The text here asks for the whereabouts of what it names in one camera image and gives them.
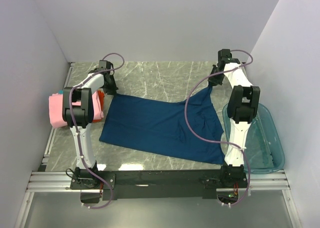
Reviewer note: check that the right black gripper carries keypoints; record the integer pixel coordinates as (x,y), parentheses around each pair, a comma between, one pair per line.
(212,81)

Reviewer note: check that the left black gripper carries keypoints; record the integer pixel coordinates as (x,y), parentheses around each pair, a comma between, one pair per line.
(112,91)

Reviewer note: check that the blue t shirt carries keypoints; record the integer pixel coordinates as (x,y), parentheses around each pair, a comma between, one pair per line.
(187,130)

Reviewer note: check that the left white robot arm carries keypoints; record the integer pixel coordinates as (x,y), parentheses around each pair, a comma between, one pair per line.
(78,113)

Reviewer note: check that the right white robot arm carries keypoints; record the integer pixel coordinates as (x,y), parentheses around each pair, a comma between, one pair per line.
(242,108)

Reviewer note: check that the folded orange t shirt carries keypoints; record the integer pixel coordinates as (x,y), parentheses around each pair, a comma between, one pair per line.
(98,105)

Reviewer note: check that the folded pink t shirt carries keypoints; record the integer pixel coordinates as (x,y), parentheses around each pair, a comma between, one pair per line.
(55,110)

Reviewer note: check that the teal plastic bin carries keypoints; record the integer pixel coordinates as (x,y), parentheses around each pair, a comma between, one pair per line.
(263,146)

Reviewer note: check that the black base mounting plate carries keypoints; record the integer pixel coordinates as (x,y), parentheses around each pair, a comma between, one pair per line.
(160,184)

